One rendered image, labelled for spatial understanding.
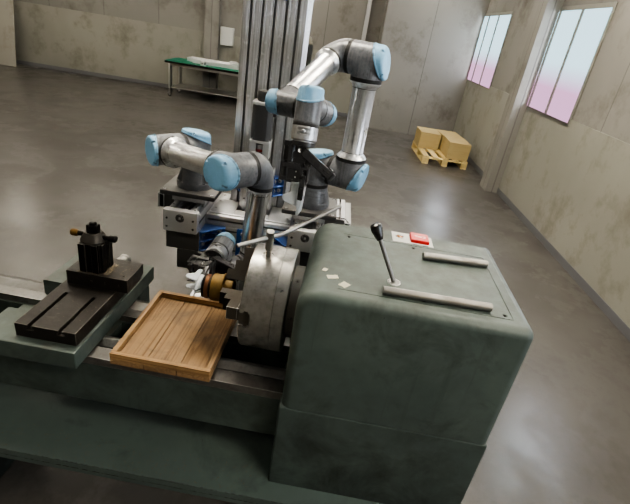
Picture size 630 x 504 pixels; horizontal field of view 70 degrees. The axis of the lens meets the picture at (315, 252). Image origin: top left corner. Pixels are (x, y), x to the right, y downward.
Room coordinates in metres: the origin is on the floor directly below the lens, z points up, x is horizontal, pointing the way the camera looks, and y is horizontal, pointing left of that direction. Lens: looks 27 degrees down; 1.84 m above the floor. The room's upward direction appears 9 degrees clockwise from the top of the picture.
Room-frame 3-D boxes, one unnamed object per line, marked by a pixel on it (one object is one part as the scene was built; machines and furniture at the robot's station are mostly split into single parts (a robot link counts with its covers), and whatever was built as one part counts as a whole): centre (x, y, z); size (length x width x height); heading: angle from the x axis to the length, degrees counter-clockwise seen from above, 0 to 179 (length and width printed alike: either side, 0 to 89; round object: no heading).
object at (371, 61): (1.75, -0.08, 1.54); 0.15 x 0.12 x 0.55; 70
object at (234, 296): (1.08, 0.20, 1.09); 0.12 x 0.11 x 0.05; 178
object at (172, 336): (1.17, 0.39, 0.89); 0.36 x 0.30 x 0.04; 178
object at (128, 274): (1.26, 0.68, 1.00); 0.20 x 0.10 x 0.05; 88
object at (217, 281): (1.17, 0.27, 1.08); 0.09 x 0.09 x 0.09; 88
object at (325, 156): (1.79, 0.04, 1.33); 0.13 x 0.12 x 0.14; 70
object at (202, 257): (1.28, 0.35, 1.08); 0.12 x 0.09 x 0.08; 177
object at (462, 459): (1.17, -0.28, 0.43); 0.60 x 0.48 x 0.86; 88
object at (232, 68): (10.08, 2.52, 0.41); 2.28 x 0.86 x 0.82; 91
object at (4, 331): (1.22, 0.76, 0.90); 0.53 x 0.30 x 0.06; 178
